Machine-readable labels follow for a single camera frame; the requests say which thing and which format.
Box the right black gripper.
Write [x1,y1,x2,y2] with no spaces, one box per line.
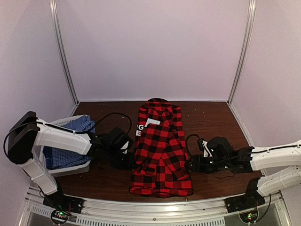
[184,155,230,174]

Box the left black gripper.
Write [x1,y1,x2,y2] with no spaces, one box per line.
[104,146,138,170]

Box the red black plaid shirt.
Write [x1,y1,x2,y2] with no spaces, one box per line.
[129,98,193,198]

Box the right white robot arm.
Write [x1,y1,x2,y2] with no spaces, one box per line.
[186,137,301,208]

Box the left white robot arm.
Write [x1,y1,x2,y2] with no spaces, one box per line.
[3,111,136,209]

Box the white plastic laundry basket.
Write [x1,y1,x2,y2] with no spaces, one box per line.
[39,114,91,177]

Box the blue checkered shirt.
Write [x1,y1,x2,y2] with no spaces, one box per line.
[42,115,95,170]

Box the right circuit board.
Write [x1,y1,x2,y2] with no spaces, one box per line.
[239,210,259,224]

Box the circuit board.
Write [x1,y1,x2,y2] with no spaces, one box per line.
[239,210,259,224]
[50,210,70,224]

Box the left circuit board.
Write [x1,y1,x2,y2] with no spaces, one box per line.
[50,210,70,224]

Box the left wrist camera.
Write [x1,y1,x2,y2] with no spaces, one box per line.
[108,127,134,152]

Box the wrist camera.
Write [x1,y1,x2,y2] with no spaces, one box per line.
[206,137,236,159]
[108,127,134,152]

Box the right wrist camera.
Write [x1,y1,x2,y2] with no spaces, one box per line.
[206,137,236,159]

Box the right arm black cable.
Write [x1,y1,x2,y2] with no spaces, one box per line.
[184,134,236,178]

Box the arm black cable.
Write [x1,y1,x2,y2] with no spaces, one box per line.
[93,112,132,135]
[184,134,236,178]

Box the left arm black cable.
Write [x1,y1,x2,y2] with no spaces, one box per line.
[93,112,132,135]

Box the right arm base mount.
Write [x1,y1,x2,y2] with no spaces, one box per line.
[225,177,265,213]

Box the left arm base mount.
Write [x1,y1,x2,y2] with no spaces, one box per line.
[42,185,84,214]

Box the front aluminium frame rail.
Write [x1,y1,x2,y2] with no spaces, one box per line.
[17,185,292,226]

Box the left aluminium corner post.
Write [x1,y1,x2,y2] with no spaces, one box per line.
[49,0,79,105]

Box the aluminium corner post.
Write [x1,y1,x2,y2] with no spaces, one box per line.
[49,0,79,105]
[227,0,256,105]

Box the right aluminium corner post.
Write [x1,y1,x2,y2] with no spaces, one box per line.
[227,0,256,105]

